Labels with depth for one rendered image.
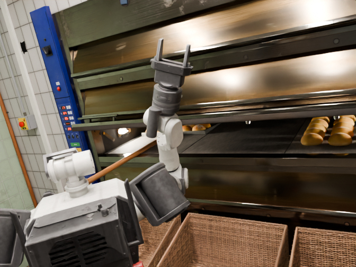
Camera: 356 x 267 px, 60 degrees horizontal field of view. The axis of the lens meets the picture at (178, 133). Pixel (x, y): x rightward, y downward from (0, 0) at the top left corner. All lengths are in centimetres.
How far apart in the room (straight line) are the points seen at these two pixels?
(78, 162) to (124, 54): 100
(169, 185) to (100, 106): 117
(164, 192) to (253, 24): 84
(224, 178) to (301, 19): 83
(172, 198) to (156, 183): 6
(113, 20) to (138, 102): 45
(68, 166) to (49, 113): 151
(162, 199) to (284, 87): 77
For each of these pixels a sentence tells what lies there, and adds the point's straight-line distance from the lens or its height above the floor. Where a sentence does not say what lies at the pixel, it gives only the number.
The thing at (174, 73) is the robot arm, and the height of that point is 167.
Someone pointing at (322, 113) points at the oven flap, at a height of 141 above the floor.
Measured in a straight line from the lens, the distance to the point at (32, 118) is 249.
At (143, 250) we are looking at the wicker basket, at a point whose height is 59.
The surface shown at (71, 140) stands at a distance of 221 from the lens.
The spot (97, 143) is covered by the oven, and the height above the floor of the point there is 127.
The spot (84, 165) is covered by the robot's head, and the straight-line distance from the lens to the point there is 85.
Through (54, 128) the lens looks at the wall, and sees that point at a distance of 236.
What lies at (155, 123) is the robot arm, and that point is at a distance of 95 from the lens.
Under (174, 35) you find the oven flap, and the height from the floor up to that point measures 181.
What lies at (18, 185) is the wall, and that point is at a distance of 285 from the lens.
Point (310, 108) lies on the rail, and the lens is 125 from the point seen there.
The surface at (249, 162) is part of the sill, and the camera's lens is 154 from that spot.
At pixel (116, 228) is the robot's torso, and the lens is 72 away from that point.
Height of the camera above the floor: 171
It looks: 14 degrees down
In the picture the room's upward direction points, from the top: 11 degrees counter-clockwise
